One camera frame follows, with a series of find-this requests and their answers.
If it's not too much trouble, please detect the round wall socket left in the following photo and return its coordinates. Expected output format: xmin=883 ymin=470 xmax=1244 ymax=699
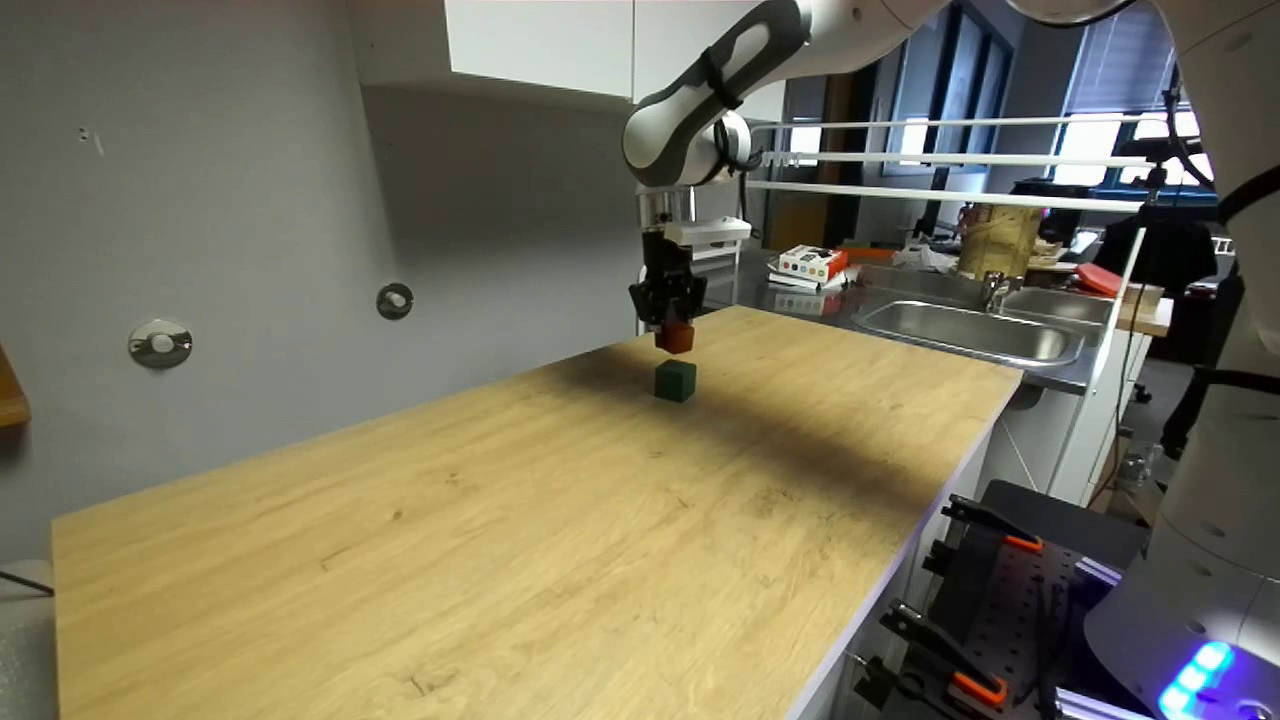
xmin=127 ymin=318 xmax=197 ymax=370

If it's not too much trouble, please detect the orange wooden block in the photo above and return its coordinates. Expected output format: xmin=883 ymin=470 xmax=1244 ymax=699
xmin=657 ymin=318 xmax=695 ymax=354

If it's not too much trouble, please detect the round wall socket right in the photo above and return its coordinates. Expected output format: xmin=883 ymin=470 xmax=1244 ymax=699
xmin=377 ymin=281 xmax=418 ymax=318

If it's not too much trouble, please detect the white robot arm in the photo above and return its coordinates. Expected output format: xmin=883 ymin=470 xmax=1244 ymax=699
xmin=620 ymin=0 xmax=949 ymax=190

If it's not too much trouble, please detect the black clamp with orange handle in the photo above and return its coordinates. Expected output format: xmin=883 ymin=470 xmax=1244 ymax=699
xmin=855 ymin=600 xmax=1011 ymax=720

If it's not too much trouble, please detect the round wall socket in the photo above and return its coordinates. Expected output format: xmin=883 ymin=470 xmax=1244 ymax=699
xmin=127 ymin=318 xmax=197 ymax=370
xmin=377 ymin=281 xmax=418 ymax=318

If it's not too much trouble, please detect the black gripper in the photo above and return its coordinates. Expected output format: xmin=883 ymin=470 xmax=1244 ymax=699
xmin=627 ymin=232 xmax=708 ymax=323

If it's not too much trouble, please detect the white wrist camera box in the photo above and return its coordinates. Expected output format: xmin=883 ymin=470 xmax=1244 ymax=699
xmin=665 ymin=217 xmax=753 ymax=260

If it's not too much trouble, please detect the green wooden block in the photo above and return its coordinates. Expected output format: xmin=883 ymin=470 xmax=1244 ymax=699
xmin=657 ymin=360 xmax=695 ymax=405

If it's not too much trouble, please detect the white and red box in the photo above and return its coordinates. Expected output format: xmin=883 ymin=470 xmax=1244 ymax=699
xmin=774 ymin=242 xmax=855 ymax=288

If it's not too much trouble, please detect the white metal rack frame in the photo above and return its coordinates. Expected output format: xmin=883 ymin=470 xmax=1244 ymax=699
xmin=747 ymin=148 xmax=1172 ymax=502

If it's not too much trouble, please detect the stainless steel sink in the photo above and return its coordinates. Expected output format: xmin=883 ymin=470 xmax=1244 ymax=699
xmin=855 ymin=299 xmax=1098 ymax=370

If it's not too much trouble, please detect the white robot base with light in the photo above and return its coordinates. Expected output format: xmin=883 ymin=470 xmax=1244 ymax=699
xmin=1085 ymin=0 xmax=1280 ymax=720

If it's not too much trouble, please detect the beige jar on counter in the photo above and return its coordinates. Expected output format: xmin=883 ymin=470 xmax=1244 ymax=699
xmin=960 ymin=202 xmax=1041 ymax=281

